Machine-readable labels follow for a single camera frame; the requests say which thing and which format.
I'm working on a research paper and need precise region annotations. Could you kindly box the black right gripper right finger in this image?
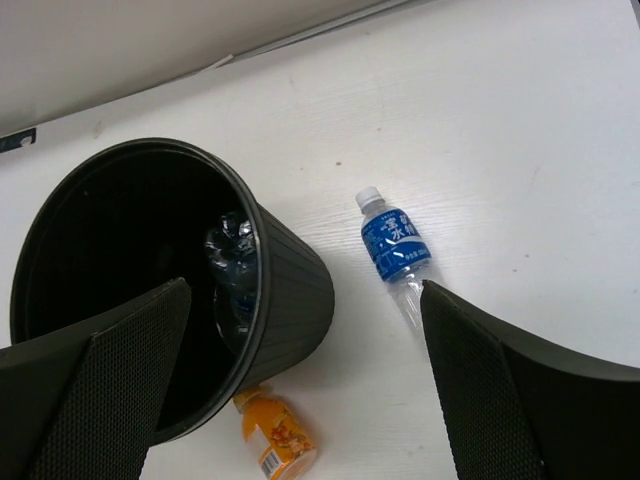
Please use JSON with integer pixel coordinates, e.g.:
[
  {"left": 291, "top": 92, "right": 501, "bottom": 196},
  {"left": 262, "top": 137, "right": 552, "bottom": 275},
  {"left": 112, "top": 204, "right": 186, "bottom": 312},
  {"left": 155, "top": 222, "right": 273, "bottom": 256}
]
[{"left": 421, "top": 281, "right": 639, "bottom": 479}]

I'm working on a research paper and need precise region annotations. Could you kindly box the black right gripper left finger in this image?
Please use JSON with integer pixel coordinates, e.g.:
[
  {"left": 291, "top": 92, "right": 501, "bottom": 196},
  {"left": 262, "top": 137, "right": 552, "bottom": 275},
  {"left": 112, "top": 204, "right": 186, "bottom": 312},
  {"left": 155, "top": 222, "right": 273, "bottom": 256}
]
[{"left": 1, "top": 278, "right": 191, "bottom": 479}]

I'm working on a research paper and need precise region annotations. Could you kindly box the blue label clear bottle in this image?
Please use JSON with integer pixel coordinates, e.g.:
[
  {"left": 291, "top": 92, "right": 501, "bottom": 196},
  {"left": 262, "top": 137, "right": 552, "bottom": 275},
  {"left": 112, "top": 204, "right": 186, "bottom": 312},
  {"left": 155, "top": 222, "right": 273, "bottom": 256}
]
[{"left": 356, "top": 186, "right": 432, "bottom": 337}]

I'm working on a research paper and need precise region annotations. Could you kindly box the Aquafina clear plastic bottle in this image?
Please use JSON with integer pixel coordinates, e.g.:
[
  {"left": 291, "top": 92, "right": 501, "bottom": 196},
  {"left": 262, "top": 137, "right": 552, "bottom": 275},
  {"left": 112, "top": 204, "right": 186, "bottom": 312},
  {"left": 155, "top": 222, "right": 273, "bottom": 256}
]
[{"left": 204, "top": 210, "right": 258, "bottom": 353}]

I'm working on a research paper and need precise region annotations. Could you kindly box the black plastic bin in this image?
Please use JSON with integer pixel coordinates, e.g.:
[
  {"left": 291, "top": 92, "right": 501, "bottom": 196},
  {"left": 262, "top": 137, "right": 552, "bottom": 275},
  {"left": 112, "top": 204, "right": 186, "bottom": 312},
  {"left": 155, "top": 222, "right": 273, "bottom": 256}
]
[{"left": 10, "top": 138, "right": 335, "bottom": 444}]

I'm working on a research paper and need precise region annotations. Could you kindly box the orange juice bottle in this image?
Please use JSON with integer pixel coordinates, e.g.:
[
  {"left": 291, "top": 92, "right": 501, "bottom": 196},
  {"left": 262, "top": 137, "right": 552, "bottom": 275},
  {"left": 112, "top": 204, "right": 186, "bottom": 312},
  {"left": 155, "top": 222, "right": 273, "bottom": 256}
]
[{"left": 232, "top": 385, "right": 317, "bottom": 480}]

